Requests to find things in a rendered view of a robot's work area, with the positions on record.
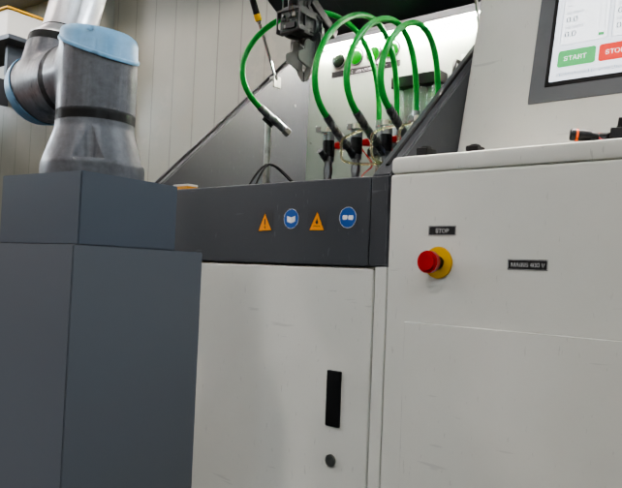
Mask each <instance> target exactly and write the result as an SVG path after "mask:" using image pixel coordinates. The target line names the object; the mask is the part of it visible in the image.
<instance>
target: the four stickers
mask: <svg viewBox="0 0 622 488"><path fill-rule="evenodd" d="M357 213H358V207H357V206H340V210H339V223H338V228H339V229H355V228H356V226H357ZM298 220H299V208H287V209H284V222H283V229H298ZM325 224H326V211H325V210H309V225H308V231H325ZM263 231H272V211H267V212H258V232H263Z"/></svg>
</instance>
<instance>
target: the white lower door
mask: <svg viewBox="0 0 622 488"><path fill-rule="evenodd" d="M375 273H376V269H369V268H342V267H315V266H288V265H261V264H234V263H207V262H202V278H201V299H200V320H199V341H198V362H197V383H196V404H195V425H194V445H193V467H192V487H191V488H367V482H368V456H369V430H370V404H371V378H372V351H373V325H374V299H375Z"/></svg>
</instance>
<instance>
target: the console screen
mask: <svg viewBox="0 0 622 488"><path fill-rule="evenodd" d="M619 93H622V0H542V4H541V11H540V18H539V25H538V33H537V40H536V46H535V53H534V61H533V68H532V74H531V82H530V89H529V96H528V105H535V104H542V103H550V102H558V101H566V100H573V99H581V98H589V97H597V96H604V95H612V94H619Z"/></svg>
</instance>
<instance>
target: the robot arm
mask: <svg viewBox="0 0 622 488"><path fill-rule="evenodd" d="M106 1H107V0H49V2H48V5H47V11H46V14H45V18H44V21H43V24H42V26H39V27H36V28H33V29H31V30H30V32H29V34H28V38H27V41H26V44H25V47H24V51H23V53H22V56H21V58H19V59H17V60H16V61H15V62H14V63H13V64H12V65H11V67H10V68H9V69H8V71H7V72H6V75H5V80H4V87H5V93H6V96H7V99H8V101H9V102H10V104H11V106H12V107H13V109H14V110H15V111H16V113H17V114H18V115H20V116H21V117H22V118H24V119H25V120H27V121H29V122H31V123H34V124H37V125H44V126H45V125H50V126H54V128H53V131H52V133H51V136H50V138H49V141H48V143H47V147H46V149H45V152H44V154H43V157H42V159H41V161H40V167H39V173H45V172H58V171H73V170H86V171H92V172H98V173H102V174H108V175H114V176H120V177H126V178H132V179H137V180H142V181H144V168H143V167H142V166H141V163H140V153H139V150H138V145H137V141H136V137H135V126H136V106H137V87H138V67H139V65H140V62H139V47H138V44H137V42H136V41H135V40H134V39H133V38H132V37H130V36H128V35H126V34H124V33H122V32H119V31H116V30H113V29H109V28H106V27H102V26H99V25H100V21H101V18H102V14H103V10H104V7H105V4H106ZM282 13H283V14H282ZM278 18H279V19H281V22H280V30H278ZM332 24H333V23H332V22H331V20H330V19H329V17H328V16H327V14H326V12H325V11H324V9H323V7H322V6H321V4H320V3H319V1H318V0H283V6H282V11H278V12H277V14H276V35H279V36H281V37H284V36H285V38H288V39H290V40H291V50H292V51H291V52H289V53H287V54H286V57H285V58H286V61H287V63H288V64H290V65H291V66H292V67H294V68H295V69H296V72H297V75H298V77H299V78H300V80H301V81H302V82H306V81H307V80H308V79H309V77H310V76H311V74H312V66H313V61H314V57H315V54H316V51H317V48H318V46H319V44H320V42H321V40H322V38H323V36H324V35H325V33H326V32H327V30H328V29H329V28H330V26H331V25H332ZM303 45H304V46H303Z"/></svg>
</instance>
